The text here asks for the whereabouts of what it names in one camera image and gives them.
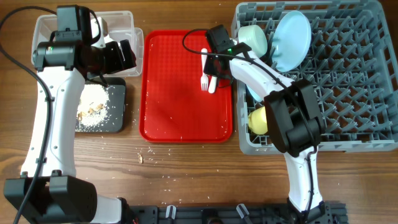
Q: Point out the clear plastic bin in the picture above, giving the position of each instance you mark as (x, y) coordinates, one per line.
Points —
(120, 27)

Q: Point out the food scraps and rice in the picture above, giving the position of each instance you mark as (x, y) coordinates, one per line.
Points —
(92, 108)

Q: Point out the light blue bowl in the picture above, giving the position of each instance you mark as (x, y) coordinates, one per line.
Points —
(255, 96)

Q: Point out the grey dishwasher rack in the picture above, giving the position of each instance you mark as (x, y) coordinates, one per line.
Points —
(351, 63)

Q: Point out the yellow plastic cup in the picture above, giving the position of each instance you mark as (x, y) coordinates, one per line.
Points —
(257, 121)

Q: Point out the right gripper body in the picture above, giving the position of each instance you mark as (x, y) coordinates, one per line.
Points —
(210, 67)

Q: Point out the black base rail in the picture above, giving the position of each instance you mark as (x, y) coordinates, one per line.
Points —
(276, 213)

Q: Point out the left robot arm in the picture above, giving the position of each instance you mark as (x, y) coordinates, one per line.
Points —
(47, 190)

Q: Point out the mint green bowl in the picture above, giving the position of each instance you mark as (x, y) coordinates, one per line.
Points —
(254, 37)

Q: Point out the white plastic spoon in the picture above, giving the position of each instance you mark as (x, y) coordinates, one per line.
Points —
(212, 85)

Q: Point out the white plastic fork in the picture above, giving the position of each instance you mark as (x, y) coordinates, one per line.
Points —
(204, 77)

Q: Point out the red serving tray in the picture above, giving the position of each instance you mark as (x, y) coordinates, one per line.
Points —
(174, 108)

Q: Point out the light blue plate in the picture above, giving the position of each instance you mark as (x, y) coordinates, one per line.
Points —
(291, 40)

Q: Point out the nut scrap on table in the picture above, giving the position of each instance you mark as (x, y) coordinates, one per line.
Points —
(141, 160)

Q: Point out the black plastic tray bin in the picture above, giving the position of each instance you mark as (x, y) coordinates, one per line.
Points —
(116, 105)

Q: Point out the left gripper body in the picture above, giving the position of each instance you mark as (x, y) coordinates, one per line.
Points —
(110, 58)

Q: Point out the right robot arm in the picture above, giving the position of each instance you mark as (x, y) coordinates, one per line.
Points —
(294, 120)

